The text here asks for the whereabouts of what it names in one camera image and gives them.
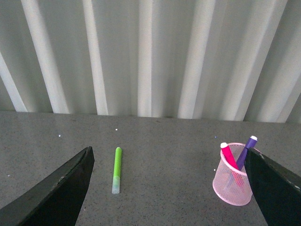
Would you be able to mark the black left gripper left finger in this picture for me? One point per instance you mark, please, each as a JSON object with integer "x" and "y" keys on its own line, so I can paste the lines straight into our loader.
{"x": 57, "y": 199}

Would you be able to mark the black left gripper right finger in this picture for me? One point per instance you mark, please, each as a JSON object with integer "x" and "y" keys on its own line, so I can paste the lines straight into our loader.
{"x": 276, "y": 189}

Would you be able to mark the purple highlighter pen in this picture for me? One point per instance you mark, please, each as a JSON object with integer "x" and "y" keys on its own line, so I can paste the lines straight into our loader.
{"x": 250, "y": 143}

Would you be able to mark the pink highlighter pen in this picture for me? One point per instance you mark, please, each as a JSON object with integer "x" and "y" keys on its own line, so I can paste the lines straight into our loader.
{"x": 231, "y": 161}

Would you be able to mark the pink mesh pen cup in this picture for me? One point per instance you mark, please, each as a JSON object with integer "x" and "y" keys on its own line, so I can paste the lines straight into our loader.
{"x": 230, "y": 184}

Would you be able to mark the green highlighter pen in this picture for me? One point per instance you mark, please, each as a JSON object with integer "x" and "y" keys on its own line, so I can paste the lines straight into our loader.
{"x": 116, "y": 171}

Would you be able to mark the white pleated curtain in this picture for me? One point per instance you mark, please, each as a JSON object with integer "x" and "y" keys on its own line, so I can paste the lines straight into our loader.
{"x": 236, "y": 60}

